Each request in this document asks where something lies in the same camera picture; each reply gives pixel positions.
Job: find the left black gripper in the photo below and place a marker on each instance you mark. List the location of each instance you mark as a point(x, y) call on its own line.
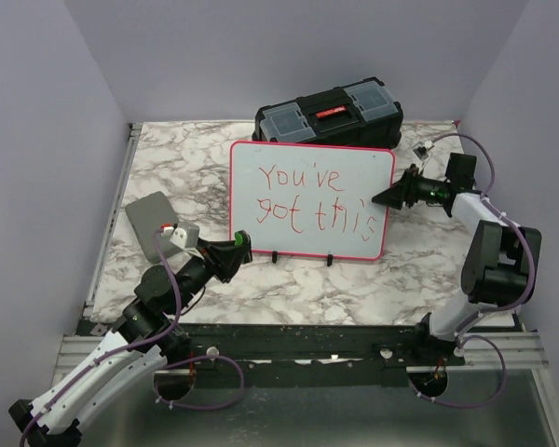
point(223, 257)

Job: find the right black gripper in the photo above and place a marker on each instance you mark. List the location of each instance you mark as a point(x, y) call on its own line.
point(395, 196)

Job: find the pink framed whiteboard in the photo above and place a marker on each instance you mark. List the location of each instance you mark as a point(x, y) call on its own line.
point(310, 200)

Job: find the green bone-shaped eraser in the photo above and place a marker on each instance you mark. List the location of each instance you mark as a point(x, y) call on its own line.
point(242, 239)

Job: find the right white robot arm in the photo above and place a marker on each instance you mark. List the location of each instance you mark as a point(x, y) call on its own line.
point(499, 272)

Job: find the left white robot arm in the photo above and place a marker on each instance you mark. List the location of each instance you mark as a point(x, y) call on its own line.
point(145, 338)

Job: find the black plastic toolbox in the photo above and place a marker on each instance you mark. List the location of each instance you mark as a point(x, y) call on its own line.
point(361, 114)

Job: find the grey sponge block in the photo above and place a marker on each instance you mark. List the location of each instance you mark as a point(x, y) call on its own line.
point(146, 215)

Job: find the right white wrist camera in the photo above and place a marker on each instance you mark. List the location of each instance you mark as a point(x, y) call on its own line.
point(423, 152)

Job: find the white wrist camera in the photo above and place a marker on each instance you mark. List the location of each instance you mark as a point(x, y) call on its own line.
point(181, 235)
point(423, 152)

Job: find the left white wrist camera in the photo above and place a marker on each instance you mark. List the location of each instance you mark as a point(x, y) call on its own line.
point(181, 235)

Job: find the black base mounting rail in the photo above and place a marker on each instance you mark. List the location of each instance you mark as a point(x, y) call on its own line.
point(217, 356)

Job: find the aluminium extrusion frame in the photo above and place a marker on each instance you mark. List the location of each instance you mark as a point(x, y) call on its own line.
point(80, 352)

